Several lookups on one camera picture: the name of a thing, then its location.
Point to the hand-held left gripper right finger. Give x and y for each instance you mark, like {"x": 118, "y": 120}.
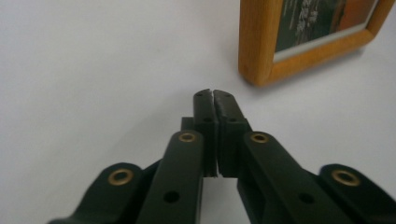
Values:
{"x": 232, "y": 133}

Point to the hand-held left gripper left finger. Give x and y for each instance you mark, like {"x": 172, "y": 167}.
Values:
{"x": 205, "y": 124}

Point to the wooden photo frame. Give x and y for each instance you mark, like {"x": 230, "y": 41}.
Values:
{"x": 258, "y": 40}

